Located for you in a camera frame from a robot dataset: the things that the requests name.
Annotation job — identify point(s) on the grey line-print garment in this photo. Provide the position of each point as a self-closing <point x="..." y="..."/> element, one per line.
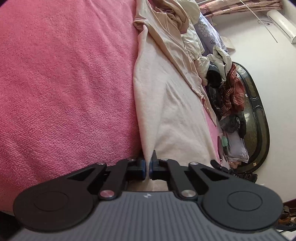
<point x="231" y="122"/>

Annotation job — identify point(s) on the white wall calendar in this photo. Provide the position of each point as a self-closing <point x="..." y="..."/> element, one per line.
<point x="227" y="42"/>

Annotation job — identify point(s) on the tan garment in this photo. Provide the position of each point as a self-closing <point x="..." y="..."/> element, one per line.
<point x="166" y="30"/>

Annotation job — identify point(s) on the dark oval headboard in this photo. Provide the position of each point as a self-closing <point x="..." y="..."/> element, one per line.
<point x="256" y="129"/>

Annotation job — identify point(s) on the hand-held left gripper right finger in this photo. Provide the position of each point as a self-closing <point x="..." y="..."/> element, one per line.
<point x="151" y="171"/>

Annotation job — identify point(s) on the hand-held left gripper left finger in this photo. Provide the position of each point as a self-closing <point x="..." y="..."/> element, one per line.
<point x="143" y="171"/>

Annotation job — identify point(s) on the mint green object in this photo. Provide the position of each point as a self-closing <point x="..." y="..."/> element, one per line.
<point x="223" y="141"/>

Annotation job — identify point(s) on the navy line-print garment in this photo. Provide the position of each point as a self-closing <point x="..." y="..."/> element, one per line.
<point x="215" y="97"/>

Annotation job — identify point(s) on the white air conditioner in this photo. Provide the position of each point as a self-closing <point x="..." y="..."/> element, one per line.
<point x="282" y="23"/>

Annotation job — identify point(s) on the grey leaf-print duvet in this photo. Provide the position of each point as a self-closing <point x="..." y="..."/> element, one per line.
<point x="205" y="30"/>

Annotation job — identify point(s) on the floral curtain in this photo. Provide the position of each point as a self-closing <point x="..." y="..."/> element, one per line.
<point x="231" y="9"/>

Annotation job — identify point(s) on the pink blanket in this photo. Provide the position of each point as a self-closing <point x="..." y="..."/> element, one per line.
<point x="69" y="81"/>

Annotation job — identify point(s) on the pale beige garment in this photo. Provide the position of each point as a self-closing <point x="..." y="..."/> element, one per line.
<point x="175" y="129"/>

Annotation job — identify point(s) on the pale lilac pillow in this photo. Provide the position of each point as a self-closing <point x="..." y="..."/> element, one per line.
<point x="238" y="148"/>

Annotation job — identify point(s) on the brown checked garment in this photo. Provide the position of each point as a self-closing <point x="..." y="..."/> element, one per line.
<point x="233" y="92"/>

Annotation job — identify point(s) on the black garment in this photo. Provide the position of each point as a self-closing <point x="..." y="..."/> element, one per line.
<point x="214" y="76"/>

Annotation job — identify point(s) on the cream puffer coat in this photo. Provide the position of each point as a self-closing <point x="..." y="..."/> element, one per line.
<point x="192" y="41"/>

